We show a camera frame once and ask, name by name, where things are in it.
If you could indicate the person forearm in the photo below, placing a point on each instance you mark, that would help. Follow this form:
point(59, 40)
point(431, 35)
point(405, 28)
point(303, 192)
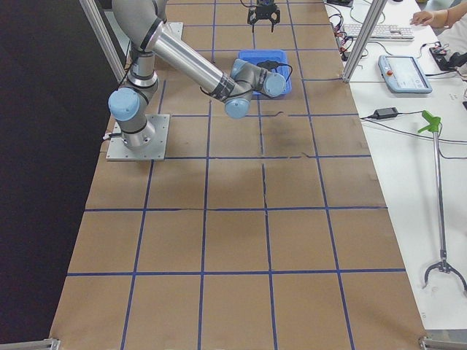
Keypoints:
point(448, 17)

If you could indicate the green grabber tool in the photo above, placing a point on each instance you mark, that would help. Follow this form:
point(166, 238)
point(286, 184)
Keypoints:
point(442, 265)

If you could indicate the blue plastic tray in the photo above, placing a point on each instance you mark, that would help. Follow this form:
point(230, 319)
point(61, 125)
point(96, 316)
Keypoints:
point(275, 61)

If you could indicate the black power adapter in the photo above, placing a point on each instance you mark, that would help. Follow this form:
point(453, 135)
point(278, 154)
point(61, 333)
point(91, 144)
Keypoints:
point(385, 113)

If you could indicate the person hand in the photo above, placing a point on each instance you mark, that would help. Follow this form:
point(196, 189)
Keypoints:
point(422, 18)

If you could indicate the white keyboard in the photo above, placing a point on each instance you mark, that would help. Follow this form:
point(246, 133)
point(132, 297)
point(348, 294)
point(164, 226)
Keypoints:
point(381, 32)

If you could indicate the aluminium frame post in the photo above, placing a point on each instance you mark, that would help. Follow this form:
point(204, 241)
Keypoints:
point(369, 23)

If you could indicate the teach pendant tablet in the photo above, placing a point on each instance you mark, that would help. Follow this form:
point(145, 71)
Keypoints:
point(403, 75)

